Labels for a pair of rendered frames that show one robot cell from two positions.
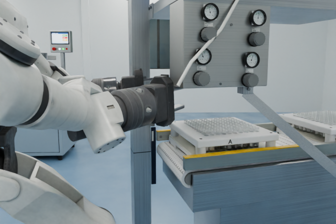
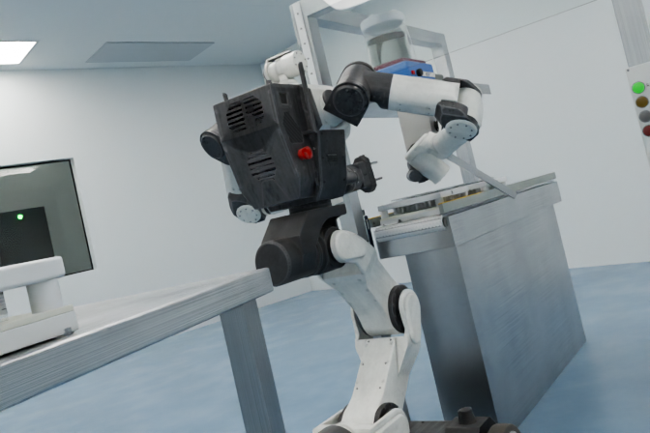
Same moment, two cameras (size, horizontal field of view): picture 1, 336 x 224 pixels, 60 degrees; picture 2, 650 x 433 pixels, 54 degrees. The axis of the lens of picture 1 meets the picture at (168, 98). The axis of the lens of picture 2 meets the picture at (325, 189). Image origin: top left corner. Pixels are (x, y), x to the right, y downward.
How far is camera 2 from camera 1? 167 cm
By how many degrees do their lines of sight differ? 40
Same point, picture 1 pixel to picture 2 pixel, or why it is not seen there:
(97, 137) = (443, 167)
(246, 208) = (467, 250)
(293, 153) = (480, 197)
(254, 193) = (474, 230)
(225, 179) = (460, 219)
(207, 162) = (451, 206)
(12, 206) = (364, 262)
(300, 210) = (488, 250)
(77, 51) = not seen: outside the picture
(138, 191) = not seen: hidden behind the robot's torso
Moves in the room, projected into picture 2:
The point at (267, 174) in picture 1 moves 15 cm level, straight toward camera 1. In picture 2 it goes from (475, 215) to (499, 211)
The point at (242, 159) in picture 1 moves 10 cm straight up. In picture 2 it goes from (462, 203) to (456, 174)
